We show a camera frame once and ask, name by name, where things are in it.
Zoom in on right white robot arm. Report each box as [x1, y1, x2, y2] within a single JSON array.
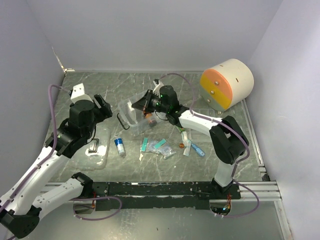
[[131, 85, 250, 199]]

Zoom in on white tube packet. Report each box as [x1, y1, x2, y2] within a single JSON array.
[[181, 131, 192, 157]]

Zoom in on teal-header plastic sachet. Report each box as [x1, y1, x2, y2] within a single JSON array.
[[140, 137, 149, 152]]

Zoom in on clear plastic box lid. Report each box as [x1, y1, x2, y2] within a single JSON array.
[[69, 126, 111, 171]]

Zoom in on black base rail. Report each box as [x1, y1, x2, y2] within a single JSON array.
[[76, 181, 241, 211]]

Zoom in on white blue bandage packet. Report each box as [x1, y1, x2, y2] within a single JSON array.
[[126, 100, 138, 125]]

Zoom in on clear plastic storage box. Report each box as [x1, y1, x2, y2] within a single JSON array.
[[117, 91, 162, 137]]

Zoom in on small blue-label vial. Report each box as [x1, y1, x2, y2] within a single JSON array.
[[114, 137, 126, 157]]

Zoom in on green medicine box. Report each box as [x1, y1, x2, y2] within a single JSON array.
[[176, 126, 186, 133]]

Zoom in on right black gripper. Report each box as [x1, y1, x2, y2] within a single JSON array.
[[131, 89, 169, 114]]

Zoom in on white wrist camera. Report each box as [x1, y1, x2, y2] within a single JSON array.
[[152, 78, 164, 97], [70, 83, 92, 104]]

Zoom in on clear plastic divider tray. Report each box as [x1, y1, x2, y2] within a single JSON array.
[[179, 108, 221, 145]]

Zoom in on brown medicine bottle orange cap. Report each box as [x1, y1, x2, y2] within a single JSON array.
[[144, 112, 157, 128]]

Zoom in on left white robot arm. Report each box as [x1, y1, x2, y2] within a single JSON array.
[[0, 94, 113, 239]]

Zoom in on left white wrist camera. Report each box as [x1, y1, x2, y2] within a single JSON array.
[[70, 83, 92, 104]]

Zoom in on beige cylinder orange face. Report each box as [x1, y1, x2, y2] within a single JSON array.
[[199, 58, 255, 112]]

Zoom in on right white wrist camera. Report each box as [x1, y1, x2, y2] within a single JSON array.
[[152, 78, 164, 97]]

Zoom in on blue plastic applicator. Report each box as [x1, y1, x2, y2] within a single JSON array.
[[191, 143, 205, 157]]

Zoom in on clear sachet blue contents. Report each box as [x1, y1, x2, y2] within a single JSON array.
[[154, 138, 176, 160]]

